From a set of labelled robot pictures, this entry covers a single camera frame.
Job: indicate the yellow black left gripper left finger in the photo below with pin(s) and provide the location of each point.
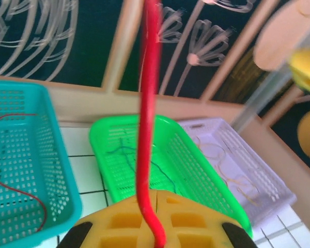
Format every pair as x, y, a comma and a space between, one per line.
103, 219

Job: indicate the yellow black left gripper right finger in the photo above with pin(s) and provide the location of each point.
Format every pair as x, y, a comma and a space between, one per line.
211, 227

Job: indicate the green plastic basket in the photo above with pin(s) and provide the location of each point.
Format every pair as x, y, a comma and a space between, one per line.
186, 165

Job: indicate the lavender plastic basket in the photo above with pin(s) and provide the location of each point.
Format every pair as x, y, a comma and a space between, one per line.
268, 180

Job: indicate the teal plastic basket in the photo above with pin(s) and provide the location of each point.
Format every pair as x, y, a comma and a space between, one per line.
23, 155

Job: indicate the aluminium frame post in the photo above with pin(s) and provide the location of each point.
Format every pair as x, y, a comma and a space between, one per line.
261, 103

